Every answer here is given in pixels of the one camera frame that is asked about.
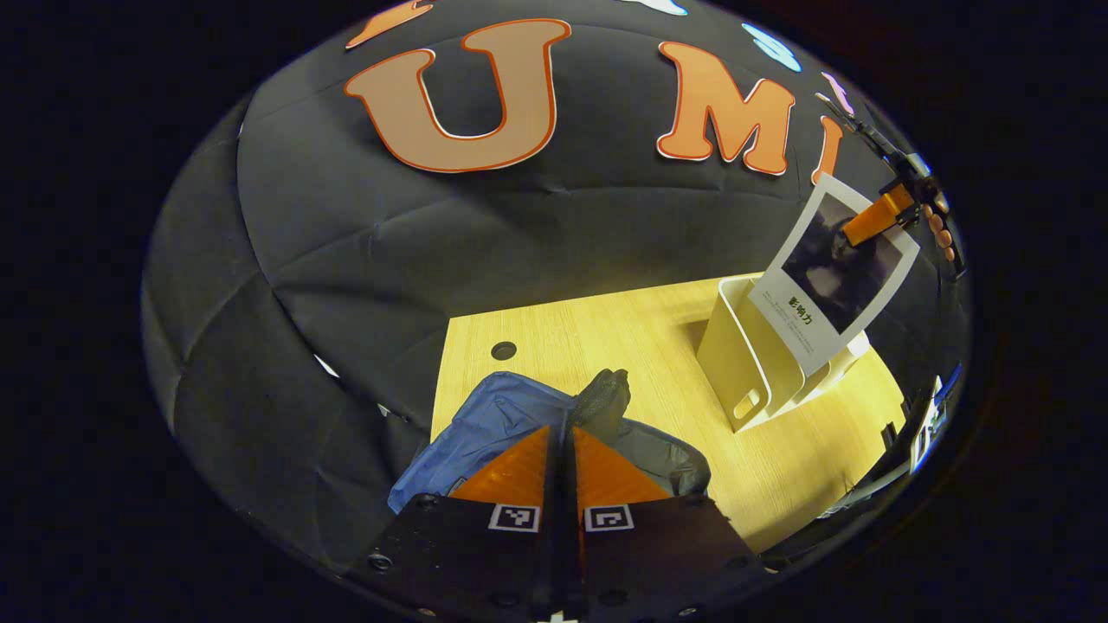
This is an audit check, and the white bookshelf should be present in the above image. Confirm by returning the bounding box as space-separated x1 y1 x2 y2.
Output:
695 275 871 434

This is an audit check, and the grey photo cover book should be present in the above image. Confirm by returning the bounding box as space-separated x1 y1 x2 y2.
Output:
747 173 921 377

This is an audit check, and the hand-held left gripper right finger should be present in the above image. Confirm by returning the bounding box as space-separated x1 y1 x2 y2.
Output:
571 424 763 620

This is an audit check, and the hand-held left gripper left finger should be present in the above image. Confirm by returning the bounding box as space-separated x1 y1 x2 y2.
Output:
346 424 559 620

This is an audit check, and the blue schoolbag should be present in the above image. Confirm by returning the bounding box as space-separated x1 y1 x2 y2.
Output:
387 368 712 516

